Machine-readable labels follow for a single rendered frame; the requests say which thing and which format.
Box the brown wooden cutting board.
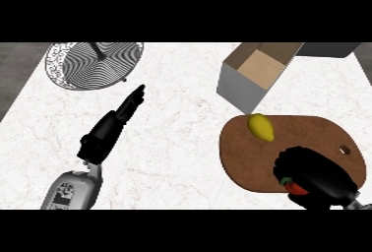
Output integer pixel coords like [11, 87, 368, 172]
[220, 114, 368, 195]

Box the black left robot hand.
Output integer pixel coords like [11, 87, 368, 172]
[76, 84, 147, 165]

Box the open cardboard box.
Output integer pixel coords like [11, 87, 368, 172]
[216, 42, 306, 115]

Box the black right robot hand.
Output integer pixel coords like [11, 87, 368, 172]
[272, 147, 361, 211]

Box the yellow lemon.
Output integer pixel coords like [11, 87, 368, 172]
[247, 112, 277, 143]

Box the wire mesh basket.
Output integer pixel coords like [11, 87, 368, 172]
[45, 42, 145, 92]

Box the dark grey appliance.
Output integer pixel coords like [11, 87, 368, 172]
[296, 42, 364, 59]

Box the red bell pepper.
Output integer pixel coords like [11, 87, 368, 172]
[279, 176, 312, 196]

